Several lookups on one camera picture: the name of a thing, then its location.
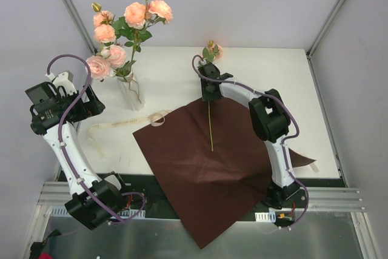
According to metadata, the pink rose stem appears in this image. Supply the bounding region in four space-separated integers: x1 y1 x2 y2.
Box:
86 2 133 82
115 0 173 78
202 40 223 152

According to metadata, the white ribbed ceramic vase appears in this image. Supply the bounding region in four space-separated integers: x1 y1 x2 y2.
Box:
117 72 145 111

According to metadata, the cream printed ribbon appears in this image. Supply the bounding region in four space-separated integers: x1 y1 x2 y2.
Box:
86 110 171 158

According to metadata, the red wrapping paper sheet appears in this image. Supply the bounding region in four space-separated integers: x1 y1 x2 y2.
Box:
132 98 317 251

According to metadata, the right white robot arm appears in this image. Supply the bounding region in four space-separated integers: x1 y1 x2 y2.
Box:
194 63 301 210

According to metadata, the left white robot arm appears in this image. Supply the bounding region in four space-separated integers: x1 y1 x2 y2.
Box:
25 82 128 230

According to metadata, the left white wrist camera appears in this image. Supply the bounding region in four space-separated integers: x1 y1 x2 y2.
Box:
45 70 77 95

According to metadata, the left aluminium frame post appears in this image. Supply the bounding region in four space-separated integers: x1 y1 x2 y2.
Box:
62 0 97 53

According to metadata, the aluminium frame post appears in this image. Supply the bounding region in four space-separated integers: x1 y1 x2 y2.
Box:
62 0 97 53
306 0 347 60

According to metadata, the right aluminium frame post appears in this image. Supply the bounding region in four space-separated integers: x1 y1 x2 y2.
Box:
306 0 347 60

